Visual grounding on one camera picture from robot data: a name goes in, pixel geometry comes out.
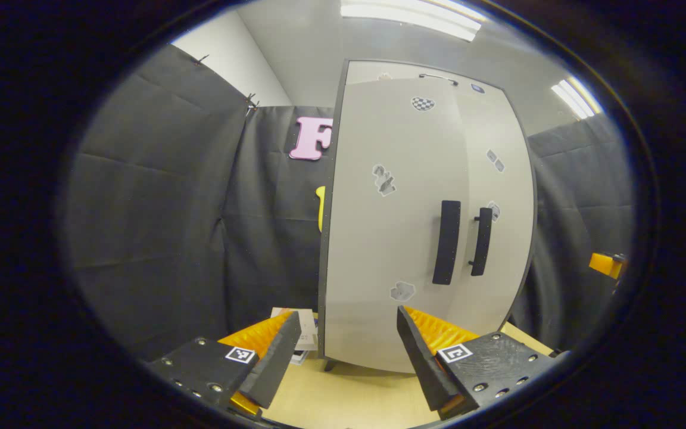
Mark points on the long ceiling light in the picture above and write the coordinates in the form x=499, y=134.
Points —
x=414, y=15

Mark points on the white and grey shoe cabinet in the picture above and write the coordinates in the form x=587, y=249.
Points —
x=373, y=70

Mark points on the stack of books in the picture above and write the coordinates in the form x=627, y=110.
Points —
x=306, y=333

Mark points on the black backdrop cloth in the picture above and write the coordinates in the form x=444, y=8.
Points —
x=152, y=226

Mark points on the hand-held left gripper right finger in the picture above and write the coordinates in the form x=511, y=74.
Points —
x=420, y=351

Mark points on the white shoe cabinet door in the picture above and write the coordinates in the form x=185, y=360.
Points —
x=507, y=190
x=379, y=238

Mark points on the small ceiling light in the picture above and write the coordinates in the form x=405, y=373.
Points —
x=575, y=95

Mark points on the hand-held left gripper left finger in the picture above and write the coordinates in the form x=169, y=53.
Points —
x=277, y=357

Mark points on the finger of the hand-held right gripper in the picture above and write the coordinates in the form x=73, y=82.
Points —
x=604, y=264

